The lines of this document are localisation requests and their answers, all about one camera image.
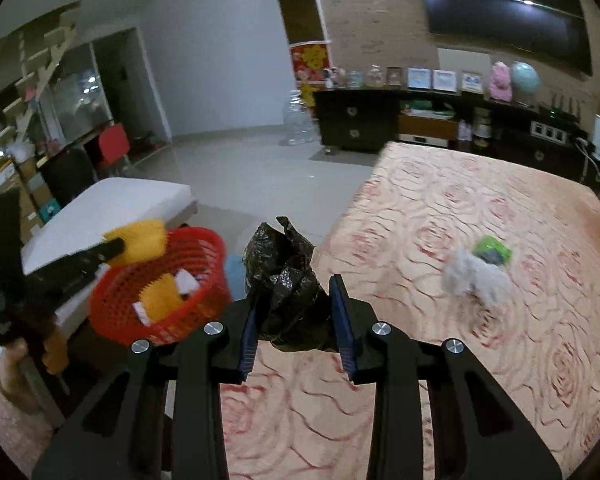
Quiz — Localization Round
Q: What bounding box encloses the black plastic bag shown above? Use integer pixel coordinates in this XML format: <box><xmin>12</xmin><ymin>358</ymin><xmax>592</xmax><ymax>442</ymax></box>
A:
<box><xmin>244</xmin><ymin>216</ymin><xmax>338</xmax><ymax>352</ymax></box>

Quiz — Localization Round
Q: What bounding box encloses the black tv cabinet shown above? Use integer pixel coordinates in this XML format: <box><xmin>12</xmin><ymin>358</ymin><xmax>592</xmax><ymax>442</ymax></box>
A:
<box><xmin>314</xmin><ymin>89</ymin><xmax>600</xmax><ymax>186</ymax></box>

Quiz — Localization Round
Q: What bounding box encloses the rose pattern tablecloth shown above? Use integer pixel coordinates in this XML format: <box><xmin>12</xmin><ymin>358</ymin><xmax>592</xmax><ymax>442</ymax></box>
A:
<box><xmin>164</xmin><ymin>140</ymin><xmax>600</xmax><ymax>480</ymax></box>

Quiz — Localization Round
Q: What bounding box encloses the pink plush toy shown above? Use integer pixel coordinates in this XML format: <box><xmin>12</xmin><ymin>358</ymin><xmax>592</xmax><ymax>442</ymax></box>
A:
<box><xmin>489</xmin><ymin>62</ymin><xmax>513</xmax><ymax>103</ymax></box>

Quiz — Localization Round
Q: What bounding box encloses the red plastic mesh basket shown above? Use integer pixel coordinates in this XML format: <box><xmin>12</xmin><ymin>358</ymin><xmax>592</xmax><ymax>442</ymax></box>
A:
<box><xmin>88</xmin><ymin>220</ymin><xmax>232</xmax><ymax>344</ymax></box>

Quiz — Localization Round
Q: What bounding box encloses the white foam net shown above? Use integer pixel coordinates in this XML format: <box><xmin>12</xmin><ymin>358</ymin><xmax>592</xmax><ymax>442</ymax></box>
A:
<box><xmin>442</xmin><ymin>248</ymin><xmax>512</xmax><ymax>307</ymax></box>

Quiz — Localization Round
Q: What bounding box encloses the red chair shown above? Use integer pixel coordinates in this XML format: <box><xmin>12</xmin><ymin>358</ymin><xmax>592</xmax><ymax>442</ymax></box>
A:
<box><xmin>98</xmin><ymin>122</ymin><xmax>131</xmax><ymax>176</ymax></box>

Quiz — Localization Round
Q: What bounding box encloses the white tissue paper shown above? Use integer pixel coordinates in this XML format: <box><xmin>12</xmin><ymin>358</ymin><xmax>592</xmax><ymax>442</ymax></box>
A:
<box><xmin>133</xmin><ymin>269</ymin><xmax>200</xmax><ymax>326</ymax></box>

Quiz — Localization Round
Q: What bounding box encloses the red festive poster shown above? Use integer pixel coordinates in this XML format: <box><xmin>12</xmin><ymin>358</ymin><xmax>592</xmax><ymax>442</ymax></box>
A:
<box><xmin>289</xmin><ymin>40</ymin><xmax>332</xmax><ymax>110</ymax></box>

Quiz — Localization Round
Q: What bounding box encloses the green wrapper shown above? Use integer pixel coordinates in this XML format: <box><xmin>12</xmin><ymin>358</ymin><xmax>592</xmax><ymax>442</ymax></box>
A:
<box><xmin>472</xmin><ymin>235</ymin><xmax>512</xmax><ymax>266</ymax></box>

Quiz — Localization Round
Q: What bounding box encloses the blue plastic stool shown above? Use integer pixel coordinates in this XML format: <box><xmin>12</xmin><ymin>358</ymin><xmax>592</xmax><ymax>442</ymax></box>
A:
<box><xmin>224</xmin><ymin>254</ymin><xmax>247</xmax><ymax>301</ymax></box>

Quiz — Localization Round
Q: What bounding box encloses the yellow foam fruit net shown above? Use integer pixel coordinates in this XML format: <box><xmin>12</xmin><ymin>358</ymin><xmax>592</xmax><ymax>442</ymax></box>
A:
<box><xmin>138</xmin><ymin>273</ymin><xmax>184</xmax><ymax>324</ymax></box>

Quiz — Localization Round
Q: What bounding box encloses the clear water jug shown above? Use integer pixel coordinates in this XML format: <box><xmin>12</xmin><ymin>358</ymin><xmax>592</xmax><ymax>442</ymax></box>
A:
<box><xmin>283</xmin><ymin>90</ymin><xmax>317</xmax><ymax>146</ymax></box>

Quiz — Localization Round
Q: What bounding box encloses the person's left hand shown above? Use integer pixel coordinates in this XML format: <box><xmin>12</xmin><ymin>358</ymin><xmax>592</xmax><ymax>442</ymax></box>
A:
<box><xmin>0</xmin><ymin>326</ymin><xmax>69</xmax><ymax>413</ymax></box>

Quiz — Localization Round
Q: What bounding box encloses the light blue globe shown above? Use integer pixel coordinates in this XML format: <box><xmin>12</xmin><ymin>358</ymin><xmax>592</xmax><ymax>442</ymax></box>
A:
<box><xmin>510</xmin><ymin>61</ymin><xmax>541</xmax><ymax>94</ymax></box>

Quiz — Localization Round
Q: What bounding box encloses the wall mounted television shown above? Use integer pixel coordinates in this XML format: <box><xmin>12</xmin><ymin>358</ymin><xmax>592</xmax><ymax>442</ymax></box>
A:
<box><xmin>422</xmin><ymin>0</ymin><xmax>593</xmax><ymax>76</ymax></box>

